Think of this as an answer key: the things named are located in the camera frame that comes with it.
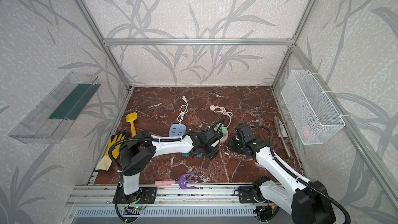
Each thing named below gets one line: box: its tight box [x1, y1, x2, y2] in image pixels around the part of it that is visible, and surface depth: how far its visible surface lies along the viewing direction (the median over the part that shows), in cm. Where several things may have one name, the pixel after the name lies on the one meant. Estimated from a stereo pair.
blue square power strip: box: [168, 123, 187, 137], surface depth 96 cm
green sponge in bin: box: [48, 83, 102, 121], surface depth 69 cm
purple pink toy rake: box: [154, 173, 197, 190], surface depth 78 cm
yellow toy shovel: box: [125, 112, 138, 137], surface depth 101 cm
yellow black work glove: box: [94, 130, 126, 172], surface depth 86 cm
